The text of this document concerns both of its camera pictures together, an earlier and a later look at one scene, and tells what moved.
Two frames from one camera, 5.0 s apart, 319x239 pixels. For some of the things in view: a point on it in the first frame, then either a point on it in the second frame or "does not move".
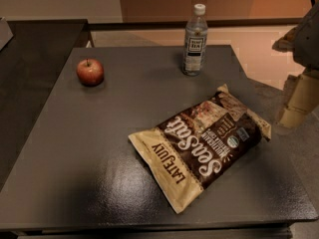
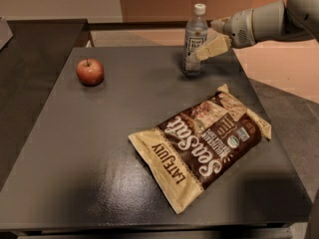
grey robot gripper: x=308 y=42 to x=237 y=30
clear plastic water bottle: x=195 y=43 does not move
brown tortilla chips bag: x=188 y=152 does not move
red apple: x=90 y=72 does not move
